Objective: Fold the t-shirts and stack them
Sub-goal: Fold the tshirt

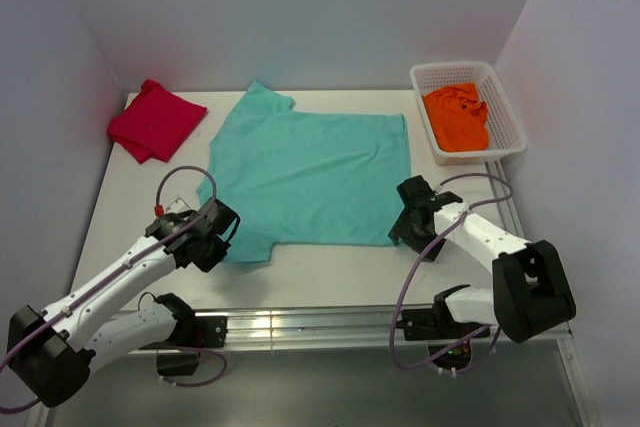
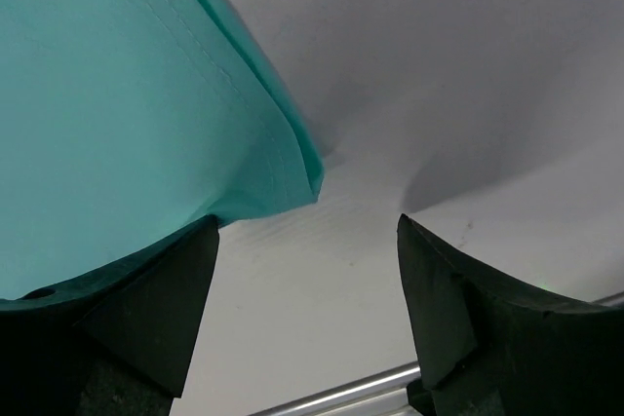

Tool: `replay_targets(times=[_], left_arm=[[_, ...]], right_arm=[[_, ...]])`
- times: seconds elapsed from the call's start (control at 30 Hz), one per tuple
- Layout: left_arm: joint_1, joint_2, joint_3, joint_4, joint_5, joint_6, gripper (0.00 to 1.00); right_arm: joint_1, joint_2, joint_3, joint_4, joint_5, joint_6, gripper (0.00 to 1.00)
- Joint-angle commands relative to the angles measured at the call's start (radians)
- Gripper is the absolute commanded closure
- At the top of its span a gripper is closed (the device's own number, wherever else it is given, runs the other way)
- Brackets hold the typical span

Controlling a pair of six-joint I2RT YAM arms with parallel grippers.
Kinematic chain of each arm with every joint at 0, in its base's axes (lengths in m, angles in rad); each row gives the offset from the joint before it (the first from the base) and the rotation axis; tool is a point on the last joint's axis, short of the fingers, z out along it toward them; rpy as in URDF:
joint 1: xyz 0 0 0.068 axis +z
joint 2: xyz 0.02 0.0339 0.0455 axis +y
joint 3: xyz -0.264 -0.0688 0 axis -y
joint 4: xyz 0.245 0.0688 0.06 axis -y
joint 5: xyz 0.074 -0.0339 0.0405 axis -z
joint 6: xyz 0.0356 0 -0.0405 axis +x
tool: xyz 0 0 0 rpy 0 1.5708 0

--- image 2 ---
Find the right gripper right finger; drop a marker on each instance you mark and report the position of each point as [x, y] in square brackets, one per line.
[490, 344]

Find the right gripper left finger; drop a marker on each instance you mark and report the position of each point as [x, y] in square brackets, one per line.
[118, 340]

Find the teal t shirt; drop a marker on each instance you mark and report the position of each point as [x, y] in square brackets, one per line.
[124, 120]

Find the aluminium rail frame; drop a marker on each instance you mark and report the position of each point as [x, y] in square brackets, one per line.
[384, 393]

